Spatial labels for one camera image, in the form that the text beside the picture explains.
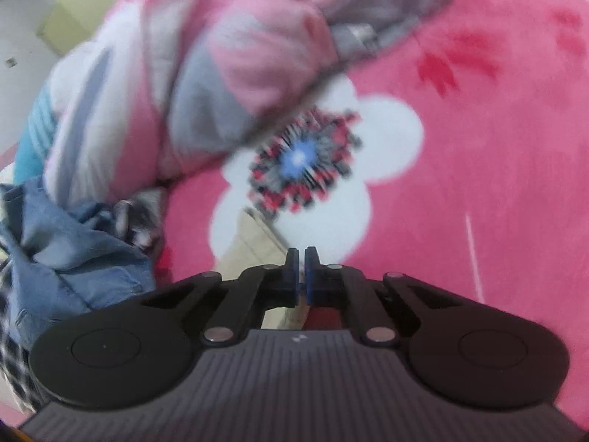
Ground black white plaid shirt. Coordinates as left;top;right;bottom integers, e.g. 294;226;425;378
0;285;38;413

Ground khaki pants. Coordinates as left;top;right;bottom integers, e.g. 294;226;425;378
216;207;341;332

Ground blue denim jeans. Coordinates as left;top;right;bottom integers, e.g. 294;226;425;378
0;177;159;346

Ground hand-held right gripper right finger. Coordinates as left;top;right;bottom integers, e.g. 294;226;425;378
304;246;465;346

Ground pink rabbit print quilt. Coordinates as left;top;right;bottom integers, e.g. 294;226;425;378
43;0;452;203

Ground pale yellow wardrobe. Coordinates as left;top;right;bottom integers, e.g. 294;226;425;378
37;0;148;56

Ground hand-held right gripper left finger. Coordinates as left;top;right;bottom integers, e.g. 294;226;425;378
138;248;301;346

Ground turquoise striped garment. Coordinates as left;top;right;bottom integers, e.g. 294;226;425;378
14;87;56;185

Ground pink floral blanket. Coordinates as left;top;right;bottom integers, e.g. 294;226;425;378
156;0;589;424

